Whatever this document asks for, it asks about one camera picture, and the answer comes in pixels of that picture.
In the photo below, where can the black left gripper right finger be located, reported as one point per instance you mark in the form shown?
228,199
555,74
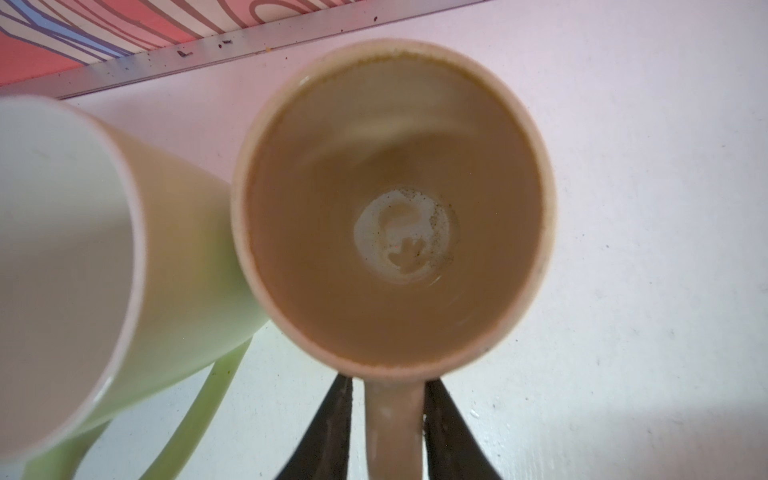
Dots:
452,451

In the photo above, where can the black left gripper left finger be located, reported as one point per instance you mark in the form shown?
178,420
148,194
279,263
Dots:
323,452

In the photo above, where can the cream speckled round mug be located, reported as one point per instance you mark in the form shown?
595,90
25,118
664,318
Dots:
394,212

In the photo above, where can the light green ceramic mug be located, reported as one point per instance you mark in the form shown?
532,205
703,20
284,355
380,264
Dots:
119,278

